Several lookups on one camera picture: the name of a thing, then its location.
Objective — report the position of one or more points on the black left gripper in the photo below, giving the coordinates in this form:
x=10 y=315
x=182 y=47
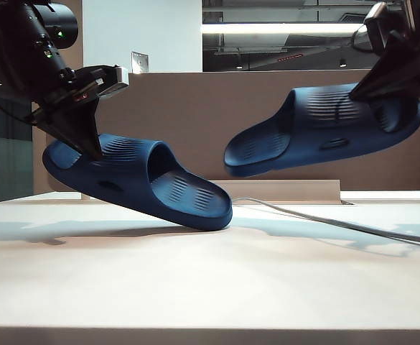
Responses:
x=73 y=90

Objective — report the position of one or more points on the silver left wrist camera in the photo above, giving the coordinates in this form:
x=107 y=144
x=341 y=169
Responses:
x=115 y=82

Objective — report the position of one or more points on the silver metal wall plate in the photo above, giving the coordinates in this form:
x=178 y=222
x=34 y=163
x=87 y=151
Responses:
x=139 y=63

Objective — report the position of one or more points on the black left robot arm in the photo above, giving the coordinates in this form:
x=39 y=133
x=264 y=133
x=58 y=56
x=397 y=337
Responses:
x=48 y=21

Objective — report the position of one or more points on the brown desk partition panel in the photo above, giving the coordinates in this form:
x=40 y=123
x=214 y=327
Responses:
x=195 y=108

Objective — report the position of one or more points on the blue rubber slipper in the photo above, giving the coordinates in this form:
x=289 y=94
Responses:
x=130 y=179
x=285 y=151

